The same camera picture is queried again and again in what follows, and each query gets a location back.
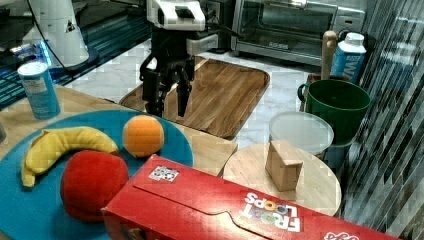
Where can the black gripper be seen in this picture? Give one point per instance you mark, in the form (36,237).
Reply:
(168,62)

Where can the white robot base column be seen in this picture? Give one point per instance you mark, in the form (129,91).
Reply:
(56,30)

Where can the dark wooden tray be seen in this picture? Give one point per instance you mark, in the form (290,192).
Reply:
(222,98)

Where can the orange plush ball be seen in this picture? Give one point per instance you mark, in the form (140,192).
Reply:
(143,136)

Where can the light wooden cutting board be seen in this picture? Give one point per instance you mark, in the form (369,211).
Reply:
(210,153)

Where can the red Froot Loops box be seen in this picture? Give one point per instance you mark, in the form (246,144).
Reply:
(166,200)

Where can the red plush apple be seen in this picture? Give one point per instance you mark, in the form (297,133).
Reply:
(89,181)

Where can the blue cylindrical can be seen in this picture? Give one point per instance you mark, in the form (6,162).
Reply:
(39,89)

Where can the yellow plush banana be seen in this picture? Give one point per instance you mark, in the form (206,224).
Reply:
(51,144)

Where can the silver toaster oven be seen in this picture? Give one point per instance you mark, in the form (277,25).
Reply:
(292,30)

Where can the small wooden block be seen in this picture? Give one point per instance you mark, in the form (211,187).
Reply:
(283,164)

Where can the clear plastic lidded container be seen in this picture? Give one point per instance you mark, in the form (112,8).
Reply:
(302,130)

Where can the green bucket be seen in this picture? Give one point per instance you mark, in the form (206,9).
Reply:
(341,104)

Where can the round wooden board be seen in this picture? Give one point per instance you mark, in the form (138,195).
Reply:
(318,188)

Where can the blue white carton bottle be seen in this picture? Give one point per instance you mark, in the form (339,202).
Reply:
(349,56)

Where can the blue round plate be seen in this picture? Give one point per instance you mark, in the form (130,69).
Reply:
(38,213)

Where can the wooden rolling pin handle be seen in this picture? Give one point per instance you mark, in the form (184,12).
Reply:
(329,44)

